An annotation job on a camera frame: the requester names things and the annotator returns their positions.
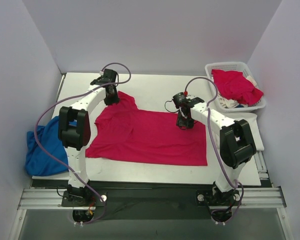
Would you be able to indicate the blue t shirt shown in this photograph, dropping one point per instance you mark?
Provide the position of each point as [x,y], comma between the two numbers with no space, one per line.
[48,161]

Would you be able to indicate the pink t shirt in basket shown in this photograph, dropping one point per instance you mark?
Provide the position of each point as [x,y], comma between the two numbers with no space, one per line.
[234,86]

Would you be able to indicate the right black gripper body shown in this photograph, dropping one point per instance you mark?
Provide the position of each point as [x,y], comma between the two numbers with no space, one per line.
[184,122]

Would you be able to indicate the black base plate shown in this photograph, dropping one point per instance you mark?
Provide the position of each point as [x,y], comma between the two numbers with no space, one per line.
[151,201]

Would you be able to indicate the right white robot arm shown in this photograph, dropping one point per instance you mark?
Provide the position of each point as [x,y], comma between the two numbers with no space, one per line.
[232,140]

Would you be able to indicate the aluminium frame rail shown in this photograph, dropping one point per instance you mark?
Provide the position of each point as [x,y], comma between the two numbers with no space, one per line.
[262,216]

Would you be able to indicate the white folded t shirt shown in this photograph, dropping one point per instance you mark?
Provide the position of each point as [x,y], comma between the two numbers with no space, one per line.
[251,118]

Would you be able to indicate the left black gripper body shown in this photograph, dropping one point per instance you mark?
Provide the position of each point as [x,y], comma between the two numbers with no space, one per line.
[111,99]

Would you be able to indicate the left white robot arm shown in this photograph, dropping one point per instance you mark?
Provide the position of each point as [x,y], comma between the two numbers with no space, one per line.
[74,130]

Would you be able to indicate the pink t shirt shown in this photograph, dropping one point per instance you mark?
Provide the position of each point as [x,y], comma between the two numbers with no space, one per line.
[126,133]
[234,86]

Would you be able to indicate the white plastic basket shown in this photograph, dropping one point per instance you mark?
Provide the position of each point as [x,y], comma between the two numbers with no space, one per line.
[236,66]

